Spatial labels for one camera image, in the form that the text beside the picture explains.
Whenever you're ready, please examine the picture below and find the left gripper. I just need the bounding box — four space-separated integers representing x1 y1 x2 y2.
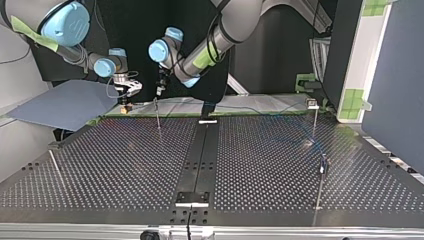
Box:
155 66 171 98

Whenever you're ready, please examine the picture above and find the black panel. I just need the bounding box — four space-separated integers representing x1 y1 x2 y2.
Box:
29 0 336 104

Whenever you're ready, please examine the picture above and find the black cable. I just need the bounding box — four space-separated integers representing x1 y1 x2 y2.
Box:
205 13 224 64
105 70 140 100

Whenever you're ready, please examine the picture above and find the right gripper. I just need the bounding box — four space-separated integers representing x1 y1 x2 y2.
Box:
115 83 134 115

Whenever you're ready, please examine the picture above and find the blue cable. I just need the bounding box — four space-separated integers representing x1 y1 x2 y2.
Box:
127 97 330 168

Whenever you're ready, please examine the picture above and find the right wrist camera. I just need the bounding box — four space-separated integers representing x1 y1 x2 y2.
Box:
127 79 144 98

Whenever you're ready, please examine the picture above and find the grey board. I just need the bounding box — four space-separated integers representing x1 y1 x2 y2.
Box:
6 79 119 132

